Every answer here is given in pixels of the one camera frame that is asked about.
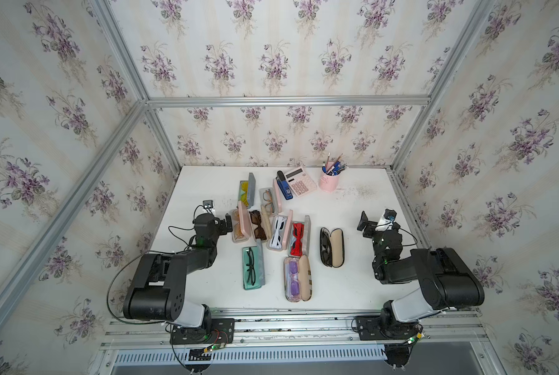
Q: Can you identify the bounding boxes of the aluminium rail frame front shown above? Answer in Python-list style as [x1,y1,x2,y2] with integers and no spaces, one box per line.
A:
[88,309,506,374]

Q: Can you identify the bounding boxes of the pink grey case back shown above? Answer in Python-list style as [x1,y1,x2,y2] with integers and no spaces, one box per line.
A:
[259,178,283,217]

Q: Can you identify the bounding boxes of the brown sunglasses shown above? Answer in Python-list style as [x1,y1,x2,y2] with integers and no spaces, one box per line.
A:
[249,210,267,242]

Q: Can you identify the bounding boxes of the pink calculator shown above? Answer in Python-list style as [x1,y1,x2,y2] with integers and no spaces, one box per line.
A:
[284,167,317,197]

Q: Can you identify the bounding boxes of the white black sunglasses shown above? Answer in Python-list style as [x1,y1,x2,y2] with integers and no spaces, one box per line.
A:
[270,216,287,250]

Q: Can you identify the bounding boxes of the black frame glasses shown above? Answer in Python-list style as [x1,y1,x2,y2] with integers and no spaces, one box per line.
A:
[247,248,256,287]

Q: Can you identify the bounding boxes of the plaid glasses case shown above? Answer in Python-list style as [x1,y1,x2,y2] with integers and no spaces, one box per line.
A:
[284,256,312,303]

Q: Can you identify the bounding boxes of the pink pen cup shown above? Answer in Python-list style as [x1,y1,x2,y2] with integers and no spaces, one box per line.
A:
[319,173,340,192]

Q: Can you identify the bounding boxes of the grey glasses case red glasses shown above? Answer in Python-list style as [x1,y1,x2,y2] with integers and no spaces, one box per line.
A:
[287,215,312,258]

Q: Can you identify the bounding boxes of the pink case white glasses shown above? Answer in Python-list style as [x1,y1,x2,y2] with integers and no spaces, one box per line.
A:
[267,209,294,251]

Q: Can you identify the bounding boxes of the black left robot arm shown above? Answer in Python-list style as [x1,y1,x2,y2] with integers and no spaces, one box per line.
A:
[123,213,233,328]

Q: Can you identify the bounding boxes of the black tan glasses case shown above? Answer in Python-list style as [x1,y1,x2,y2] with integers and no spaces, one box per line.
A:
[327,228,345,268]

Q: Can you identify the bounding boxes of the blue stapler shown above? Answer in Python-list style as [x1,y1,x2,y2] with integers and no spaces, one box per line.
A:
[276,170,293,201]

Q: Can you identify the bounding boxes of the red sunglasses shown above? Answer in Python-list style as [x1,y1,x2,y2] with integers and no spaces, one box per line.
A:
[290,223,304,257]

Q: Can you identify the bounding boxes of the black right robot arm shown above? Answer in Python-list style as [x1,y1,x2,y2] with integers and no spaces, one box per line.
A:
[357,209,485,324]

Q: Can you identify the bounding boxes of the beige glasses case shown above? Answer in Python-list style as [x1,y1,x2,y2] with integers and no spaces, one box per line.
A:
[260,204,272,241]

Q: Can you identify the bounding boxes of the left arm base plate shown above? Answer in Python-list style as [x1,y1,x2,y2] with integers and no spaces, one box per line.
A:
[170,318,236,346]

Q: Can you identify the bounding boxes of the teal glasses case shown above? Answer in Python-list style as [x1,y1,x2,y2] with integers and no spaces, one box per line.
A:
[241,240,266,291]

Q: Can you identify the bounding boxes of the grey case yellow lining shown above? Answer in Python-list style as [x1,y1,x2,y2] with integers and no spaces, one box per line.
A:
[238,173,256,209]

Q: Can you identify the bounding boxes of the pink purple sunglasses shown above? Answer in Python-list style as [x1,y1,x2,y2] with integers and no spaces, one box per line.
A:
[284,258,301,302]

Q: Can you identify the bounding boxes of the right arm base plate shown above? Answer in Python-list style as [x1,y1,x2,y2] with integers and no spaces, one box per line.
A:
[351,316,423,343]

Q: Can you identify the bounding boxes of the brown frame glasses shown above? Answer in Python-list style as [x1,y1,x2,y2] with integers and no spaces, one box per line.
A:
[261,188,276,215]

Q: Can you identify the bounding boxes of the pink glasses case left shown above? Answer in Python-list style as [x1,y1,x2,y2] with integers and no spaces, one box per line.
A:
[230,201,253,243]

